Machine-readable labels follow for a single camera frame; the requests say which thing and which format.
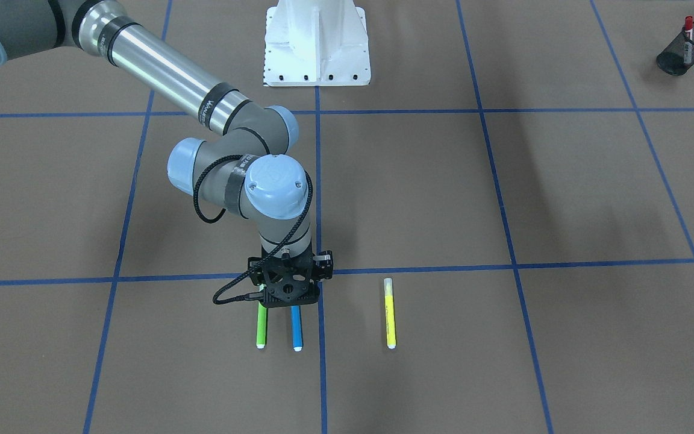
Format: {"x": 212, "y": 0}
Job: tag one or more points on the blue highlighter marker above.
{"x": 296, "y": 326}

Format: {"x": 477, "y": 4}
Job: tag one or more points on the black mesh cup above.
{"x": 678, "y": 57}

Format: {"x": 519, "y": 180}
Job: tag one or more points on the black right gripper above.
{"x": 325, "y": 266}

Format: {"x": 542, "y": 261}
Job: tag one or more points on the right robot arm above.
{"x": 247, "y": 171}

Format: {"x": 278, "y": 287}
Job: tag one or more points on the green highlighter marker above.
{"x": 261, "y": 327}

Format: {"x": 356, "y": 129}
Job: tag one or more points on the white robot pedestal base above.
{"x": 316, "y": 43}

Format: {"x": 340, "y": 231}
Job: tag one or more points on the red and white marker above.
{"x": 687, "y": 44}

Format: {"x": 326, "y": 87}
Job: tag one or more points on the yellow highlighter marker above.
{"x": 390, "y": 313}

